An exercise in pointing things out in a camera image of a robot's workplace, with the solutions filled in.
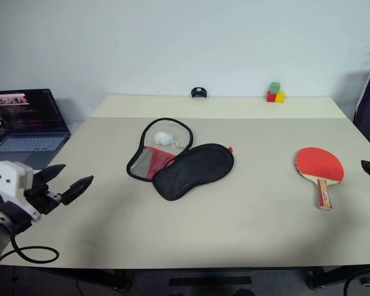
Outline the red table tennis paddle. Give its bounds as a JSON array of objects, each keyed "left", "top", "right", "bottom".
[{"left": 294, "top": 146, "right": 345, "bottom": 212}]

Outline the black paddle case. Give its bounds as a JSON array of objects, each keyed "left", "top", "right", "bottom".
[{"left": 126, "top": 117, "right": 236, "bottom": 202}]

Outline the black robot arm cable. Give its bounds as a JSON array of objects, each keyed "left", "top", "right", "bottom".
[{"left": 1, "top": 228, "right": 60, "bottom": 265}]

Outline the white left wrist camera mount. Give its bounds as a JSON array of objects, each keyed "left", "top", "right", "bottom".
[{"left": 0, "top": 160, "right": 43, "bottom": 224}]

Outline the black floor cable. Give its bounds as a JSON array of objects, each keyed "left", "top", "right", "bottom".
[{"left": 343, "top": 266, "right": 370, "bottom": 296}]

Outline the open dark laptop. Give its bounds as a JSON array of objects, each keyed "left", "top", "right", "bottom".
[{"left": 0, "top": 88, "right": 72, "bottom": 171}]

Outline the black table frame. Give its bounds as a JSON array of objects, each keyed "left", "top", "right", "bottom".
[{"left": 39, "top": 265, "right": 370, "bottom": 291}]

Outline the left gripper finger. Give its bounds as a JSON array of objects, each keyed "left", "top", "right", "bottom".
[
  {"left": 60, "top": 175, "right": 94, "bottom": 207},
  {"left": 33, "top": 163, "right": 67, "bottom": 186}
]

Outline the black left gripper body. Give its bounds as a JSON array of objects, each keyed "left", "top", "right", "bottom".
[{"left": 23, "top": 181, "right": 65, "bottom": 216}]

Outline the white pom-pom keychain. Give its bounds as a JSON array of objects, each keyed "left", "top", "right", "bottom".
[{"left": 154, "top": 131, "right": 180, "bottom": 149}]

